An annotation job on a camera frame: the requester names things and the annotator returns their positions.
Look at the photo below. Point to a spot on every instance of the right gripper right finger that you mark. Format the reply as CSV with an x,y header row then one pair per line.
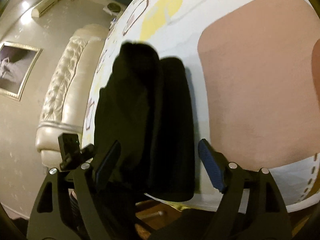
x,y
251,206

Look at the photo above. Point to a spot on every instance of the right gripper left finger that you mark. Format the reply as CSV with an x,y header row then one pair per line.
x,y
52,217

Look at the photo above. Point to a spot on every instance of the black pants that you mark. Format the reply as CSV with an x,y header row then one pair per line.
x,y
146,107

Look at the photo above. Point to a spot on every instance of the cream tufted headboard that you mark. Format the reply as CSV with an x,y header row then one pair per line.
x,y
65,102

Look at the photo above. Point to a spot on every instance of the small desk fan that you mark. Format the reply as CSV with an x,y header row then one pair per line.
x,y
112,8

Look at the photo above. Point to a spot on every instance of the patterned white bed sheet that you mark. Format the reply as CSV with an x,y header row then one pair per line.
x,y
253,73

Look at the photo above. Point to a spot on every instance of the framed wall picture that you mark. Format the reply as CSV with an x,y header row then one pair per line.
x,y
17,62

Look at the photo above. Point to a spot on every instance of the wall air conditioner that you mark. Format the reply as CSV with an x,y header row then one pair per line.
x,y
42,7

